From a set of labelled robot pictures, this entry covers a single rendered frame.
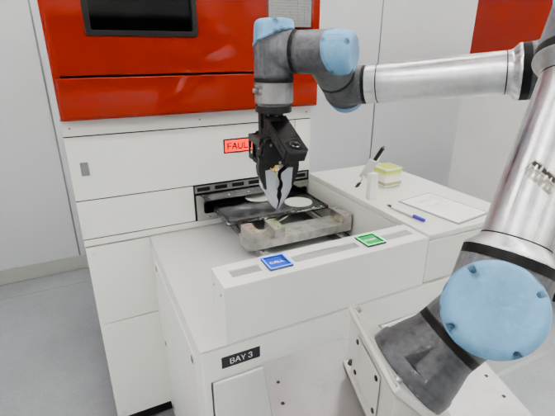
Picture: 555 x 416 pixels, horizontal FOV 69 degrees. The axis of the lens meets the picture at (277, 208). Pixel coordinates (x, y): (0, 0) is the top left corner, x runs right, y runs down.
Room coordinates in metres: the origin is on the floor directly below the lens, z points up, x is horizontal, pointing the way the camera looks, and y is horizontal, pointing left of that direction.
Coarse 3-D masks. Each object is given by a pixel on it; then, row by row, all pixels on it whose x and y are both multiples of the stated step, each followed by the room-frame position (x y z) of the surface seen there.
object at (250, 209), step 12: (300, 192) 1.45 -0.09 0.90; (216, 204) 1.33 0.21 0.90; (228, 204) 1.33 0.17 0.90; (240, 204) 1.33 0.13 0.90; (252, 204) 1.33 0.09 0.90; (264, 204) 1.33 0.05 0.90; (312, 204) 1.33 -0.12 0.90; (228, 216) 1.21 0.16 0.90; (240, 216) 1.21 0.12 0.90; (252, 216) 1.21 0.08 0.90
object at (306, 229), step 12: (288, 228) 1.17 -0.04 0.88; (300, 228) 1.17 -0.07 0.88; (312, 228) 1.17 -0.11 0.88; (324, 228) 1.17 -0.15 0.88; (336, 228) 1.19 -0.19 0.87; (348, 228) 1.21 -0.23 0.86; (240, 240) 1.11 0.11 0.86; (264, 240) 1.08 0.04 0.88; (276, 240) 1.09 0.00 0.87; (288, 240) 1.11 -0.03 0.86; (300, 240) 1.13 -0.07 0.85
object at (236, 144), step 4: (228, 140) 1.36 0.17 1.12; (232, 140) 1.36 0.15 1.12; (236, 140) 1.37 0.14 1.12; (240, 140) 1.38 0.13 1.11; (244, 140) 1.38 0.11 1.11; (248, 140) 1.39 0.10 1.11; (228, 144) 1.36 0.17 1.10; (232, 144) 1.36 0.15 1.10; (236, 144) 1.37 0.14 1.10; (240, 144) 1.38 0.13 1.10; (244, 144) 1.38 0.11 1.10; (248, 144) 1.39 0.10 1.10; (228, 148) 1.36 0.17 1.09; (232, 148) 1.36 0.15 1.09; (236, 148) 1.37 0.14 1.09; (240, 148) 1.38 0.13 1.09; (244, 148) 1.38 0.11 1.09; (248, 148) 1.39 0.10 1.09
